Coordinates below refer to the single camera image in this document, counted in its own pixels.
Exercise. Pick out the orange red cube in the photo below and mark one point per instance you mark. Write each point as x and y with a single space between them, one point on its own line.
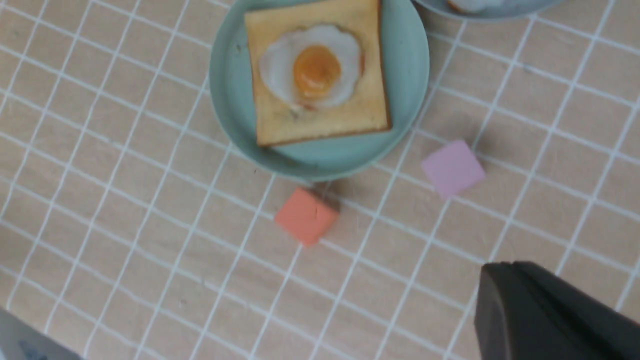
306 217

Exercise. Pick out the grey blue plate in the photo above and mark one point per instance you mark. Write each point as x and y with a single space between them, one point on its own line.
487 11

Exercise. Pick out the toast slice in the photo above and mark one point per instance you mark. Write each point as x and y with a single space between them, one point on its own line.
277 123

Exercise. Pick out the fried egg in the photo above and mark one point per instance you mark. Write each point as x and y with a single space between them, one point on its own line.
314 68

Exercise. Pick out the pink cube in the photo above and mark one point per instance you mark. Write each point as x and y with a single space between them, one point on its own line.
453 169

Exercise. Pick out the teal green plate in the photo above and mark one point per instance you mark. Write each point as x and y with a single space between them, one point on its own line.
406 68

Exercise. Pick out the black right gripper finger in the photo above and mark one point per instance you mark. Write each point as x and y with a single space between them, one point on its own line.
525 312

